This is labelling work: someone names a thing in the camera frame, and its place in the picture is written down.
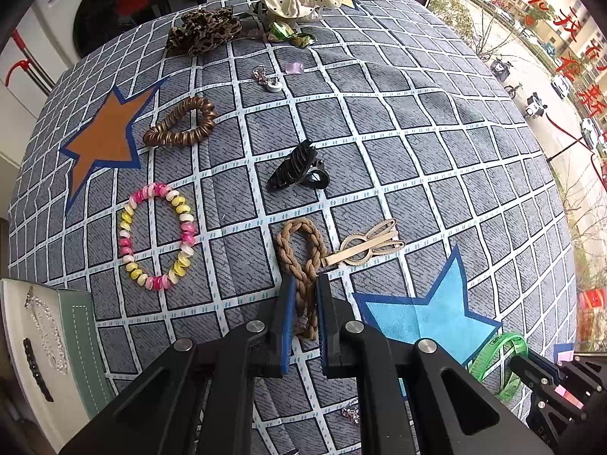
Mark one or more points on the leopard print scrunchie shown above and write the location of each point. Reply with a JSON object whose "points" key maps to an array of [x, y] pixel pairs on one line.
{"points": [[204, 28]]}

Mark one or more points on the window with red stickers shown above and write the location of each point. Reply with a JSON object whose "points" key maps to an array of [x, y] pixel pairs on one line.
{"points": [[559, 23]]}

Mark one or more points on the parked grey scooter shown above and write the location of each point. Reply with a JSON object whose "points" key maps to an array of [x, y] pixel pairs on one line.
{"points": [[536, 106]]}

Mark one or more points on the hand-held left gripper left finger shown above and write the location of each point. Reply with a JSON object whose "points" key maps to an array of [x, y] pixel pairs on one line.
{"points": [[288, 322]]}

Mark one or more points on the grey grid star blanket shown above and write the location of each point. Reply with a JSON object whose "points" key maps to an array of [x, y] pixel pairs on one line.
{"points": [[379, 151]]}

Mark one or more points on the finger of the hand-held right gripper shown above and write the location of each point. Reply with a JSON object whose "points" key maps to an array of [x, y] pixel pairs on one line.
{"points": [[536, 369]]}

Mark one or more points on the silver filigree charm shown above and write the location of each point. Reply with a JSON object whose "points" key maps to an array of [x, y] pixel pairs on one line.
{"points": [[350, 414]]}

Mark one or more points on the white jewelry box green rim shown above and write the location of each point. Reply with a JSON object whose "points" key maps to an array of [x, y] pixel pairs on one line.
{"points": [[80, 341]]}

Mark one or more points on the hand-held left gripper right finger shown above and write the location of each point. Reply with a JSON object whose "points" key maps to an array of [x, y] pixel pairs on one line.
{"points": [[323, 322]]}

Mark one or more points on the parked dark scooter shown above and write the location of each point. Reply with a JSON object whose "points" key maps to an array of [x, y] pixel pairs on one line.
{"points": [[500, 68]]}

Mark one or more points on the green foil hair bow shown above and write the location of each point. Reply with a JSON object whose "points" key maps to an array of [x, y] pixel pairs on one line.
{"points": [[284, 32]]}

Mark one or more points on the white cabinet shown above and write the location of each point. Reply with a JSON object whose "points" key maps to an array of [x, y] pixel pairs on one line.
{"points": [[33, 19]]}

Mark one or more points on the small pink gem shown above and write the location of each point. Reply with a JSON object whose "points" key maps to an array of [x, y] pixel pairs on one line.
{"points": [[295, 68]]}

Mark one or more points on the black claw hair clip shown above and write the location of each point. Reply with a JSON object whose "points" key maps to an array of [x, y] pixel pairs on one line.
{"points": [[291, 168]]}

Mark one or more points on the beige rabbit hair clip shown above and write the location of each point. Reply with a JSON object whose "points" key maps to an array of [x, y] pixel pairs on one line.
{"points": [[360, 251]]}

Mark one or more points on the black round panel red flower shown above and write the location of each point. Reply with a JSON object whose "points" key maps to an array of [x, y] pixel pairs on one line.
{"points": [[166, 9]]}

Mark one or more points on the parked white car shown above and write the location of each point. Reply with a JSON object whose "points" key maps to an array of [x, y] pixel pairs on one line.
{"points": [[562, 86]]}

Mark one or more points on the black rhinestone hair clip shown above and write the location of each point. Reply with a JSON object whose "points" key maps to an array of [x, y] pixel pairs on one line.
{"points": [[38, 372]]}

